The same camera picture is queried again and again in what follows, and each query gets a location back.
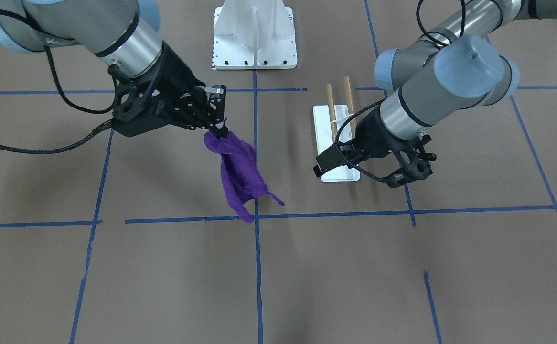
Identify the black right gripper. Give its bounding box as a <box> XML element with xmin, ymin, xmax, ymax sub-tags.
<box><xmin>109</xmin><ymin>43</ymin><xmax>229</xmax><ymax>139</ymax></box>

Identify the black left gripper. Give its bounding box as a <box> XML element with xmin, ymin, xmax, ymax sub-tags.
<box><xmin>313</xmin><ymin>106</ymin><xmax>437</xmax><ymax>189</ymax></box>

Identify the purple towel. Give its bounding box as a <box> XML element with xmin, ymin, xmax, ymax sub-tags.
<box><xmin>204</xmin><ymin>120</ymin><xmax>285</xmax><ymax>224</ymax></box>

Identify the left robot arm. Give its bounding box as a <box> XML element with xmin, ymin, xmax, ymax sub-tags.
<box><xmin>313</xmin><ymin>0</ymin><xmax>557</xmax><ymax>188</ymax></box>

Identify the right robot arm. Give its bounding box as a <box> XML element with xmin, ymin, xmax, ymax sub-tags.
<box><xmin>0</xmin><ymin>0</ymin><xmax>228</xmax><ymax>138</ymax></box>

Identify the white towel rack with wooden bars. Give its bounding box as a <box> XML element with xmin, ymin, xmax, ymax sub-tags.
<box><xmin>313</xmin><ymin>76</ymin><xmax>363</xmax><ymax>183</ymax></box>

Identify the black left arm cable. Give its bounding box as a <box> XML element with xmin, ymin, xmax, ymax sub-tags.
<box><xmin>334</xmin><ymin>0</ymin><xmax>470</xmax><ymax>183</ymax></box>

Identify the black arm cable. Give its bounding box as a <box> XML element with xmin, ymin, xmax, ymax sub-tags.
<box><xmin>0</xmin><ymin>10</ymin><xmax>117</xmax><ymax>155</ymax></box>
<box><xmin>334</xmin><ymin>0</ymin><xmax>470</xmax><ymax>183</ymax></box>

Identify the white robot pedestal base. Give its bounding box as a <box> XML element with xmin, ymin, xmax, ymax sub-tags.
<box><xmin>212</xmin><ymin>0</ymin><xmax>298</xmax><ymax>70</ymax></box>

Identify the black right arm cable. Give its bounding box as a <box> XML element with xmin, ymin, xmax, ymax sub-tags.
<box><xmin>0</xmin><ymin>10</ymin><xmax>117</xmax><ymax>155</ymax></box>

